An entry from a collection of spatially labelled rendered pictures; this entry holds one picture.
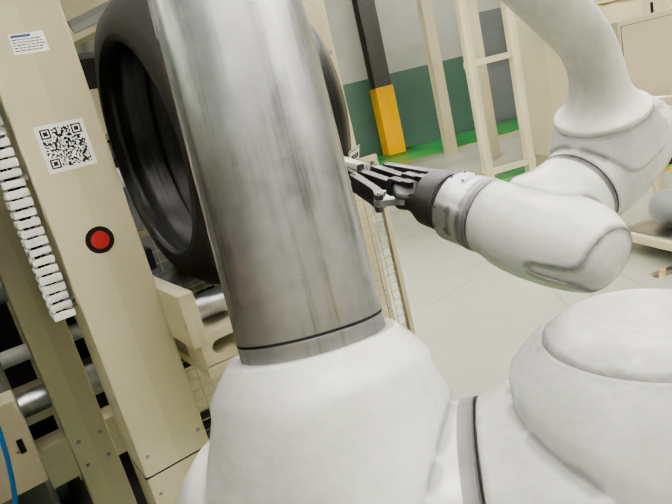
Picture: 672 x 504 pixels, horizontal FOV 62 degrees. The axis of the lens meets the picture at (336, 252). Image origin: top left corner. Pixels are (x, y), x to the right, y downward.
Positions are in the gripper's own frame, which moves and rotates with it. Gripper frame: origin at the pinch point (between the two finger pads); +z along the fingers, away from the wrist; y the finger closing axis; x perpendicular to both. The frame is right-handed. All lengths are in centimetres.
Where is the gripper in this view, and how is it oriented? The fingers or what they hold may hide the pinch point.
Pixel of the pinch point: (351, 169)
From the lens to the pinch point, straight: 86.5
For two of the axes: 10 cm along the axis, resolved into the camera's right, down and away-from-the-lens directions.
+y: -7.9, 3.4, -5.1
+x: 0.8, 8.9, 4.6
